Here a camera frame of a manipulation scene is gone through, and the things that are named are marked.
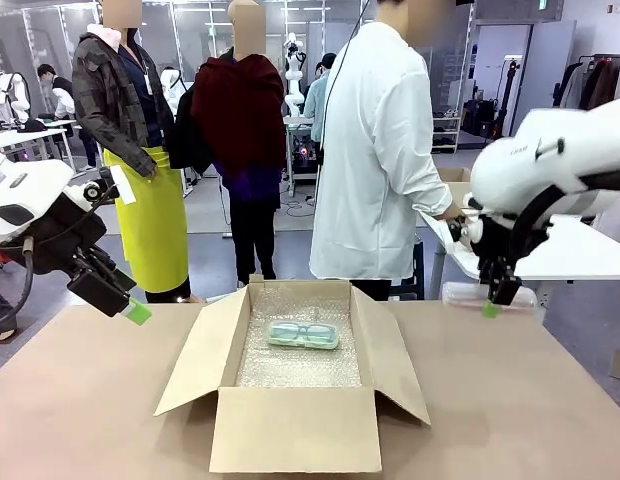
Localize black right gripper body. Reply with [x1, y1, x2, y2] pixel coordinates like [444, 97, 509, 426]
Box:
[478, 257, 522, 306]

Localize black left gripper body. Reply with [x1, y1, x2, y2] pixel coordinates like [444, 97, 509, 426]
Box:
[67, 247, 136, 317]

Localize clear air cushion pack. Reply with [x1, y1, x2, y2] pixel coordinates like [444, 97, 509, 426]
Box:
[441, 280, 537, 316]

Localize mint green glasses case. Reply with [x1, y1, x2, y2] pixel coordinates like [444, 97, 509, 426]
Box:
[266, 320, 340, 352]

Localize dark blue framed glasses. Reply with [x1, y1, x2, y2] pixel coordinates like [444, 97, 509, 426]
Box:
[288, 324, 332, 347]

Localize white side table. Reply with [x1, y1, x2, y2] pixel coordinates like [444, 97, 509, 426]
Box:
[419, 208, 620, 302]

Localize small open cardboard box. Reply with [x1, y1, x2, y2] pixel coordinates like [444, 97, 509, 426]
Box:
[436, 166, 474, 211]

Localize white cabinet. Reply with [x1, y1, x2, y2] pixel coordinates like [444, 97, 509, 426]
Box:
[595, 192, 620, 236]

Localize mannequin camo jacket yellow skirt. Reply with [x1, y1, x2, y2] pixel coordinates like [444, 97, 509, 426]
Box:
[71, 0, 192, 304]

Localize white shoe shelf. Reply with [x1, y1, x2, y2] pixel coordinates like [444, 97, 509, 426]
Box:
[430, 115, 462, 155]

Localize white office desk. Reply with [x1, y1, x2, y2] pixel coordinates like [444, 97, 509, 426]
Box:
[0, 118, 77, 164]

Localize clear bubble wrap sheet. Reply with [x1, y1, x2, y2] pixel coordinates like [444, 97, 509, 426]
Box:
[234, 287, 364, 389]

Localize black suitcases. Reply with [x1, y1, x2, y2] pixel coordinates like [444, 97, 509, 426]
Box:
[461, 98, 502, 139]

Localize person in black white jacket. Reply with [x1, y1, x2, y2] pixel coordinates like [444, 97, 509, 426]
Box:
[37, 63, 99, 172]

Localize person in white coat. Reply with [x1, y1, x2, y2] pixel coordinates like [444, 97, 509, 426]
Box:
[309, 0, 464, 302]

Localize large open cardboard box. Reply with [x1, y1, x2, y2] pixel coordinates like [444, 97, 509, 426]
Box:
[153, 274, 432, 475]

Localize mannequin dark red shawl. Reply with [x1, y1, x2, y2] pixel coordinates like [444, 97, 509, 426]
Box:
[169, 0, 289, 289]

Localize black clothes rack with garments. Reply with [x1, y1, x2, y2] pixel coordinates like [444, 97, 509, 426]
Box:
[552, 53, 620, 112]

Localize white desk with computer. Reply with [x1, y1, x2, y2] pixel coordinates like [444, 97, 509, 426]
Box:
[283, 115, 322, 197]

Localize person in teal shirt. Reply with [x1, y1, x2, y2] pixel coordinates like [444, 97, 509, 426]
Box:
[302, 52, 338, 151]

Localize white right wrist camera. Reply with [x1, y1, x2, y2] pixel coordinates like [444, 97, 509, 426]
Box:
[448, 218, 487, 247]

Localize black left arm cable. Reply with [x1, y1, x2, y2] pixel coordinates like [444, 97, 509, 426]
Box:
[0, 233, 37, 332]

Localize black camera tripod stand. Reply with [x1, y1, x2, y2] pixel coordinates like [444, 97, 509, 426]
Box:
[492, 58, 522, 141]

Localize black hanging cable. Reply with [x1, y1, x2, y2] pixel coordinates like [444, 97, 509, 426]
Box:
[323, 0, 372, 151]

